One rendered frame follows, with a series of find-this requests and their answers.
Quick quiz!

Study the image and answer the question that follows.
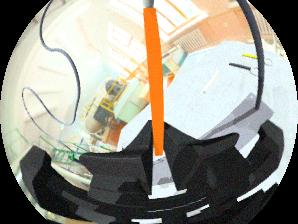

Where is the white rectangular bar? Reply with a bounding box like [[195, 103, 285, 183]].
[[202, 71, 221, 93]]

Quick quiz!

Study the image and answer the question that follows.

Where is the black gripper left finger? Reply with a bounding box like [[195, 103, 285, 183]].
[[78, 120, 154, 196]]

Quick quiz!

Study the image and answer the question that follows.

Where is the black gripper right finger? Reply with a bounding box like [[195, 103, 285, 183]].
[[164, 121, 239, 192]]

